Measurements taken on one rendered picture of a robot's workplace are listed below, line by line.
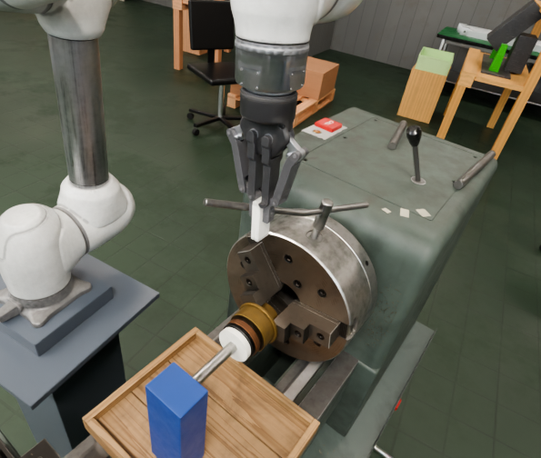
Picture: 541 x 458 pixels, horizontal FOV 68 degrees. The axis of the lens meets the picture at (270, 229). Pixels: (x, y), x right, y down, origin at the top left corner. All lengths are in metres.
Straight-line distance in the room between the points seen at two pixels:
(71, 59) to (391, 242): 0.77
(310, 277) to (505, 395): 1.81
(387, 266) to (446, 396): 1.47
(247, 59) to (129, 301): 0.94
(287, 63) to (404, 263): 0.50
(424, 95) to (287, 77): 4.98
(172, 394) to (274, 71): 0.49
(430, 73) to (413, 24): 2.67
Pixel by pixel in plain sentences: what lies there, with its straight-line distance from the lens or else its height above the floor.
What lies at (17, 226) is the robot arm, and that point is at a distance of 1.10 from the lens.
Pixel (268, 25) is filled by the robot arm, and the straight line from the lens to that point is 0.49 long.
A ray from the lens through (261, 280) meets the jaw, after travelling 0.79.
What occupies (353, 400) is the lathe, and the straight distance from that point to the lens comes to 1.19.
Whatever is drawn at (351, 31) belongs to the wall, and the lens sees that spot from 8.25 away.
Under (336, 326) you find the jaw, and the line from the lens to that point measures 0.78.
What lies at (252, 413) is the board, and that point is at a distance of 0.92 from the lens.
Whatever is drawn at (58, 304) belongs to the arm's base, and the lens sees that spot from 1.23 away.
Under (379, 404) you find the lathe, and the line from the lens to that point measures 1.43.
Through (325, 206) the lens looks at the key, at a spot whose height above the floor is 1.32.
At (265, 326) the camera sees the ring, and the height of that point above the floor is 1.11.
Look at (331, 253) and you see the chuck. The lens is 0.76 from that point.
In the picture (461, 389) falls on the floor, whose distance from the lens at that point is 2.34.
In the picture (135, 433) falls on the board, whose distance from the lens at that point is 0.91.
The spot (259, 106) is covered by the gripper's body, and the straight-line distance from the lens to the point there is 0.52.
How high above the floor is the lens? 1.70
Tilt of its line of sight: 37 degrees down
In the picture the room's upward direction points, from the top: 9 degrees clockwise
